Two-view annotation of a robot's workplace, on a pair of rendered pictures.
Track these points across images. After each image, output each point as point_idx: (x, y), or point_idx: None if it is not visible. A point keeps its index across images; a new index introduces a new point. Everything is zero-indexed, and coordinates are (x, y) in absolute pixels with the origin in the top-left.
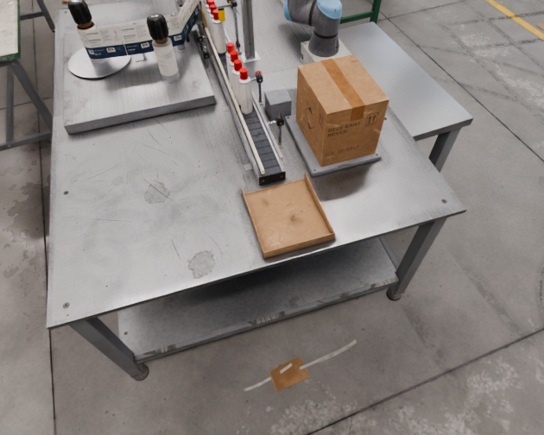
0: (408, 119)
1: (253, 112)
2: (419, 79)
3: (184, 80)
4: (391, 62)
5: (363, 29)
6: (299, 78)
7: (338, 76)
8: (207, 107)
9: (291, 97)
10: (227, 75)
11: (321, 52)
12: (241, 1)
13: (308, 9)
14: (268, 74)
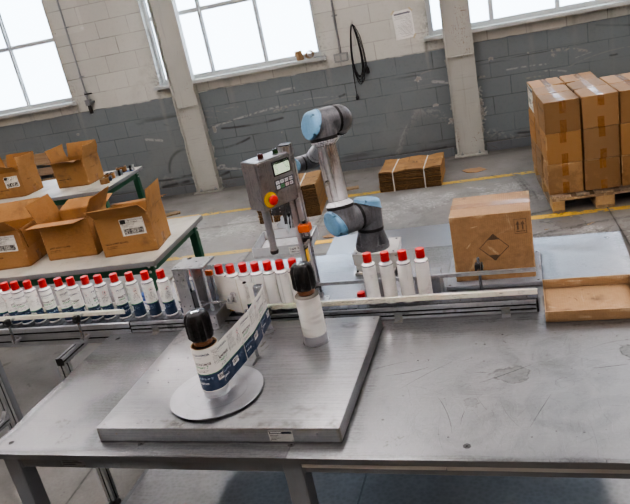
0: None
1: None
2: (444, 228)
3: (333, 332)
4: (408, 235)
5: (342, 241)
6: (455, 227)
7: (480, 204)
8: (384, 332)
9: (414, 285)
10: (352, 305)
11: (384, 244)
12: (301, 239)
13: (359, 211)
14: None
